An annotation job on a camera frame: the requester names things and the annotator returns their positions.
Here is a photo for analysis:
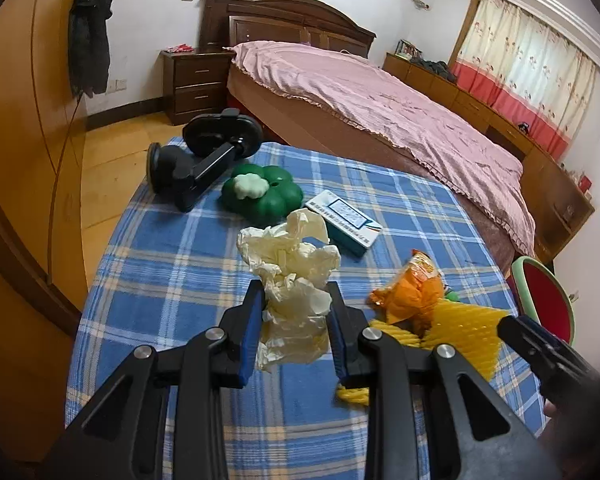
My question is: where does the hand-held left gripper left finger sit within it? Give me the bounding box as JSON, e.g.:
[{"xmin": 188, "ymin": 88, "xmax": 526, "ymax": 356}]
[{"xmin": 40, "ymin": 280, "xmax": 268, "ymax": 480}]

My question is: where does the orange snack packet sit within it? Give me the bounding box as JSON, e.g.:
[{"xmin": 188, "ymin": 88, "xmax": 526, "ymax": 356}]
[{"xmin": 369, "ymin": 250, "xmax": 446, "ymax": 336}]

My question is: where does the pale clover-shaped piece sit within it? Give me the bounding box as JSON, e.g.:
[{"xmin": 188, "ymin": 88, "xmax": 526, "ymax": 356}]
[{"xmin": 232, "ymin": 172, "xmax": 268, "ymax": 202}]

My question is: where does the red chair with green rim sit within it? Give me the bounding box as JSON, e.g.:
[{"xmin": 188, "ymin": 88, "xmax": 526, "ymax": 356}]
[{"xmin": 511, "ymin": 256, "xmax": 576, "ymax": 346}]

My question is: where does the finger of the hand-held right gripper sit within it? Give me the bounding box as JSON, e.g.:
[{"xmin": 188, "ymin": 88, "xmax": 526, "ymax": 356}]
[
  {"xmin": 497, "ymin": 315, "xmax": 600, "ymax": 403},
  {"xmin": 522, "ymin": 316, "xmax": 573, "ymax": 350}
]

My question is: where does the pink bedspread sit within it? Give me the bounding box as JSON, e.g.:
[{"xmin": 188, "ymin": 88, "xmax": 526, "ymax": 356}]
[{"xmin": 227, "ymin": 41, "xmax": 537, "ymax": 258}]

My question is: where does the teal medicine box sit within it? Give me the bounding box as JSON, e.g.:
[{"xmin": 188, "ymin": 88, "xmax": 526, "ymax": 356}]
[{"xmin": 304, "ymin": 190, "xmax": 382, "ymax": 258}]

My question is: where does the dark wooden nightstand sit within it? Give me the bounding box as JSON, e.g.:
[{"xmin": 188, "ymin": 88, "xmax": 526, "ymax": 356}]
[{"xmin": 160, "ymin": 49, "xmax": 236, "ymax": 126}]

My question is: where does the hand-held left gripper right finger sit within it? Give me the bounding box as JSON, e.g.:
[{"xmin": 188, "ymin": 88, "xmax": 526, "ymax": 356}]
[{"xmin": 326, "ymin": 282, "xmax": 563, "ymax": 480}]

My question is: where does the dark clothes pile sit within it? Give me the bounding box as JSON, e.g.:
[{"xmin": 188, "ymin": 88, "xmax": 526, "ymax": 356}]
[{"xmin": 410, "ymin": 57, "xmax": 458, "ymax": 83}]

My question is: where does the dark wooden bed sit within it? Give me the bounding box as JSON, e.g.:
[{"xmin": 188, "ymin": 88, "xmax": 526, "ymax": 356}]
[{"xmin": 200, "ymin": 0, "xmax": 537, "ymax": 281}]

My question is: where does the long low wooden cabinet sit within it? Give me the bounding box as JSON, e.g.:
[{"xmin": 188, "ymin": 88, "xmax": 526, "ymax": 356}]
[{"xmin": 382, "ymin": 52, "xmax": 596, "ymax": 261}]

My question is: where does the wooden wardrobe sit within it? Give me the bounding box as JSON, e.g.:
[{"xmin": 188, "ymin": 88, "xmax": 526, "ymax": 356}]
[{"xmin": 0, "ymin": 0, "xmax": 103, "ymax": 341}]

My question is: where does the black suction phone holder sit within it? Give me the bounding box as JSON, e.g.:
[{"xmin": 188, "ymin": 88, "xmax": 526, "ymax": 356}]
[{"xmin": 146, "ymin": 108, "xmax": 265, "ymax": 213}]

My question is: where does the yellow foam net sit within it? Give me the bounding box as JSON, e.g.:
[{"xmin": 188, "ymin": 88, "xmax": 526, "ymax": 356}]
[{"xmin": 336, "ymin": 302, "xmax": 510, "ymax": 406}]

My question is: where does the green clover-shaped container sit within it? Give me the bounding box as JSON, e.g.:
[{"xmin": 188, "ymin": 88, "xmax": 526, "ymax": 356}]
[{"xmin": 222, "ymin": 162, "xmax": 303, "ymax": 223}]

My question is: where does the black hanging coat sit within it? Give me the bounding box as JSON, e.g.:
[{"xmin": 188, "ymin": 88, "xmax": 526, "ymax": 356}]
[{"xmin": 68, "ymin": 0, "xmax": 113, "ymax": 98}]

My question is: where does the cream paper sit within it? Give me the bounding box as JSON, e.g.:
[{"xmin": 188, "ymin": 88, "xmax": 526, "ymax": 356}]
[{"xmin": 237, "ymin": 208, "xmax": 342, "ymax": 373}]

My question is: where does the blue plaid tablecloth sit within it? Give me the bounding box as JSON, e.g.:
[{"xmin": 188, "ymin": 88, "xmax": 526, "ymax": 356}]
[{"xmin": 65, "ymin": 140, "xmax": 551, "ymax": 480}]

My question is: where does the cream and red curtain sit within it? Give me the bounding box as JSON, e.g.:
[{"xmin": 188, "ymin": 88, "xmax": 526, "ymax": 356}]
[{"xmin": 450, "ymin": 0, "xmax": 598, "ymax": 161}]

